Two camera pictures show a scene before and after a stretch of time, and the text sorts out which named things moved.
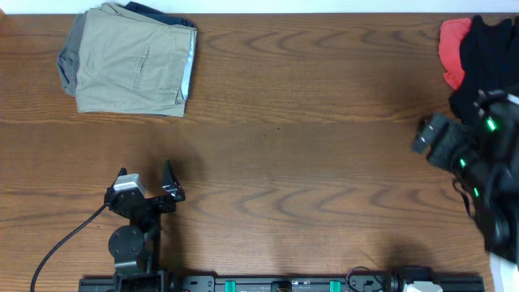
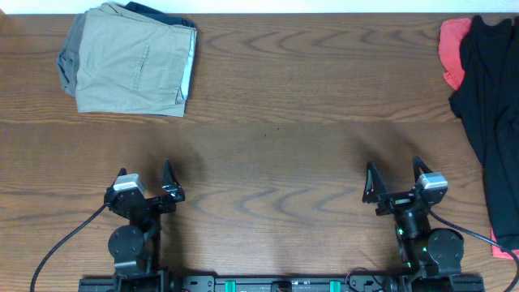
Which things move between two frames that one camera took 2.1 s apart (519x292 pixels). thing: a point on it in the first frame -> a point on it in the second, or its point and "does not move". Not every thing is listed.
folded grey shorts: x=69 y=57 does not move
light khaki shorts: x=130 y=63 does not move
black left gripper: x=173 y=188 does not move
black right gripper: x=451 y=134 -> x=393 y=201
